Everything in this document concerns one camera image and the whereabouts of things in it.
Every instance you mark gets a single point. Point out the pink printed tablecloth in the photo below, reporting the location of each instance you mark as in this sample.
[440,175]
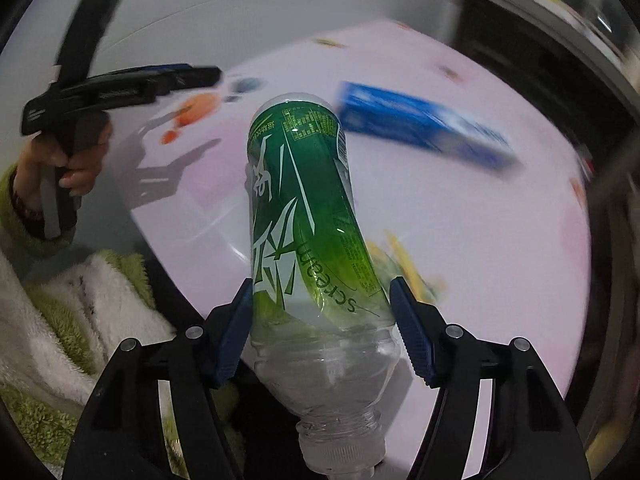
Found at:
[450,235]

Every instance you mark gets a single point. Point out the blue toothpaste box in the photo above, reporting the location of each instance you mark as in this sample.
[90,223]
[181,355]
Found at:
[425,120]

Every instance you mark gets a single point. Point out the person's left hand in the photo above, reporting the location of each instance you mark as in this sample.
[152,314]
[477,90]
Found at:
[82,165]

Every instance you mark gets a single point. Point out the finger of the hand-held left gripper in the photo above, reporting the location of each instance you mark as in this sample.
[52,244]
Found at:
[190,76]
[95,25]

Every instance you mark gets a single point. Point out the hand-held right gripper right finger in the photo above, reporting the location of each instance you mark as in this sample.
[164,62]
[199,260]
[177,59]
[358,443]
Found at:
[412,330]

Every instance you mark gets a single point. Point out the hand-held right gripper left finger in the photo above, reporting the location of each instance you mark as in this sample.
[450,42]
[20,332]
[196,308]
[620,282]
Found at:
[235,330]

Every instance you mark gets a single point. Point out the white and green fleece robe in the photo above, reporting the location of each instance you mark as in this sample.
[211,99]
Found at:
[75,320]

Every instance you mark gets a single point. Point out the concrete kitchen counter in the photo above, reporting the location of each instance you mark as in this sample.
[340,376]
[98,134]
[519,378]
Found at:
[575,5]

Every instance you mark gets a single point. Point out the green label plastic bottle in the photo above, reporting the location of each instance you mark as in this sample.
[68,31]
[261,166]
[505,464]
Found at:
[300,210]

